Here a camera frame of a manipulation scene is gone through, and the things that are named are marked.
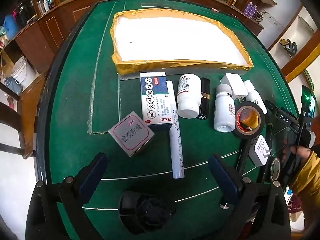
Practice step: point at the white bucket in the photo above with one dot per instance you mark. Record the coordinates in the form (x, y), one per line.
(22, 72)

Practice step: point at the black lipstick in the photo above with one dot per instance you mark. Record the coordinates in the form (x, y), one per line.
(205, 87)

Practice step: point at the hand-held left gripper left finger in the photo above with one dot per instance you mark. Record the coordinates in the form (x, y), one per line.
(92, 177)

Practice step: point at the yellow tape roll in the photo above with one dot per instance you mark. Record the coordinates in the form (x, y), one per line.
(251, 120)

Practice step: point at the black thermos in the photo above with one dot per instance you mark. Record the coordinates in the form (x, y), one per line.
(22, 10)

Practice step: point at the white wood-framed shelf unit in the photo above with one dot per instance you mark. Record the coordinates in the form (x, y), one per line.
(296, 60)

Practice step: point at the black pen gold bands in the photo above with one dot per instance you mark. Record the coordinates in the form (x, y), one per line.
(243, 158)

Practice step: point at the pink white square box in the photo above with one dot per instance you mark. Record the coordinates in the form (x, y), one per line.
(131, 132)

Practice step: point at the shallow yellow-taped cardboard box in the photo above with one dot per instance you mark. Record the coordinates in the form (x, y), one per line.
(175, 37)

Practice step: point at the large white medicine bottle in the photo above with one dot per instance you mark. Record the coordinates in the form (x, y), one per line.
(188, 95)

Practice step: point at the white charger grey label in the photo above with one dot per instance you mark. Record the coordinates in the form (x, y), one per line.
(258, 150)

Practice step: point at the steel cup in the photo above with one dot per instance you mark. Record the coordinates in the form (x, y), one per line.
(41, 7)

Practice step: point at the medium white bottle red label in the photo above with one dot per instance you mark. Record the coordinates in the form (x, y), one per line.
(223, 107)

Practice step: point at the black face mask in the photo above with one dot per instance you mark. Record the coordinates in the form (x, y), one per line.
(147, 212)

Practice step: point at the blue thermos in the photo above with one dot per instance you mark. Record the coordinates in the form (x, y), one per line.
(11, 26)

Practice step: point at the dark tool bundle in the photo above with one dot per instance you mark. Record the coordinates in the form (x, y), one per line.
(291, 47)

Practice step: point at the wooden chair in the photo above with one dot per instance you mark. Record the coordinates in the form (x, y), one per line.
(30, 105)

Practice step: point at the grey-blue plastic can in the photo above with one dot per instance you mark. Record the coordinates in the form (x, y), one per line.
(13, 86)

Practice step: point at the blue white medicine box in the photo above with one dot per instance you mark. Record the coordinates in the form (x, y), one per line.
(155, 97)

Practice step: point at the long white tube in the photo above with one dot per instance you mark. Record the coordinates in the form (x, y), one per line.
(176, 142)

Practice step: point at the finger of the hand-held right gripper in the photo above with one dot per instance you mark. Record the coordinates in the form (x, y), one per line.
(270, 137)
(283, 117)

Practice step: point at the black tape roll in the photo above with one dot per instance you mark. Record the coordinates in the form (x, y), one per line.
(243, 134)

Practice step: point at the person's right hand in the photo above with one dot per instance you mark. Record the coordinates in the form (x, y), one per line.
(301, 152)

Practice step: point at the plain white charger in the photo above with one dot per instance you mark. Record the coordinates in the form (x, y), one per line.
(233, 83)

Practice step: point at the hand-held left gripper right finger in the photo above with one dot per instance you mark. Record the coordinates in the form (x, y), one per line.
(222, 177)

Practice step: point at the small white bottle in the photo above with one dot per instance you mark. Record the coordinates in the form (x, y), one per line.
(253, 96)

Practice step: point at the curved wooden cabinet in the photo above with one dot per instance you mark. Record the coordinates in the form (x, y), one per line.
(62, 20)

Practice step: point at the small dark roll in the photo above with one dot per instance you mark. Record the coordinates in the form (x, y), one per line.
(275, 167)

